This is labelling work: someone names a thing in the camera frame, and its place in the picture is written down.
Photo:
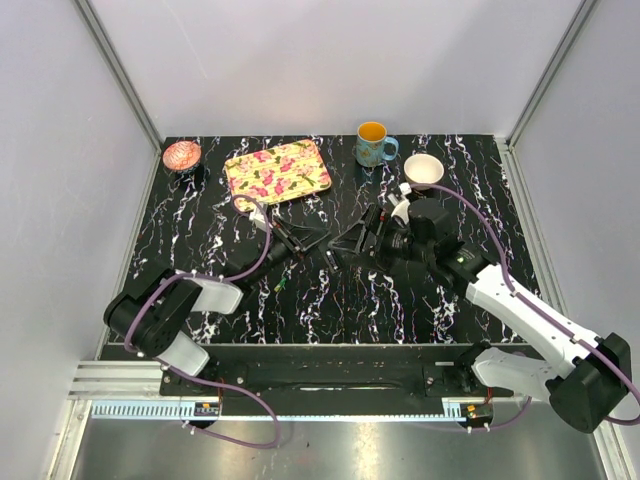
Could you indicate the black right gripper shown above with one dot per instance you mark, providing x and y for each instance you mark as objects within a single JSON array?
[{"x": 380, "y": 221}]

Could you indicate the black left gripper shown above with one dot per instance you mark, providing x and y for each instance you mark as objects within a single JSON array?
[{"x": 292, "y": 245}]

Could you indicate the blue mug yellow inside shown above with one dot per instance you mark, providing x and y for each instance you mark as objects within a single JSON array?
[{"x": 374, "y": 146}]

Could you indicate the green yellow AAA battery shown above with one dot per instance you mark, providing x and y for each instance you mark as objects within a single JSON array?
[{"x": 281, "y": 284}]

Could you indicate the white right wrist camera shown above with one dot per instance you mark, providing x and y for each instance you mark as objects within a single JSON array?
[{"x": 401, "y": 203}]

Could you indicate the black remote control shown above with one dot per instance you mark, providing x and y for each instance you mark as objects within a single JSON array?
[{"x": 332, "y": 263}]

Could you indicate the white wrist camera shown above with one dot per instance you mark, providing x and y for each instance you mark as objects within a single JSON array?
[
  {"x": 259, "y": 218},
  {"x": 401, "y": 203}
]

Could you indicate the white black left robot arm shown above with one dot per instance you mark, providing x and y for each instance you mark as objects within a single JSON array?
[{"x": 150, "y": 313}]

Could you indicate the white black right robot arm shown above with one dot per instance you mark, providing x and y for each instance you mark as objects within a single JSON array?
[{"x": 580, "y": 374}]

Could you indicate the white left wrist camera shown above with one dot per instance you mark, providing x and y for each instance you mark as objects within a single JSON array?
[{"x": 259, "y": 218}]

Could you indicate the cream white bowl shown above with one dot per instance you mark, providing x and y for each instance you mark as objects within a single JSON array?
[{"x": 422, "y": 170}]

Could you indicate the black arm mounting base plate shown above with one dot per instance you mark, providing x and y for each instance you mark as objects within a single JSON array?
[{"x": 407, "y": 374}]

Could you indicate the slotted aluminium cable duct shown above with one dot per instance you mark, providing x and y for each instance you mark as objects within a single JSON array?
[{"x": 315, "y": 409}]

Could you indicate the red patterned bowl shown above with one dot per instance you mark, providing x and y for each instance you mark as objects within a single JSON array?
[{"x": 182, "y": 156}]

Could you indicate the floral rectangular tray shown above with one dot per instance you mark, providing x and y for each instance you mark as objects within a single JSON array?
[{"x": 279, "y": 174}]

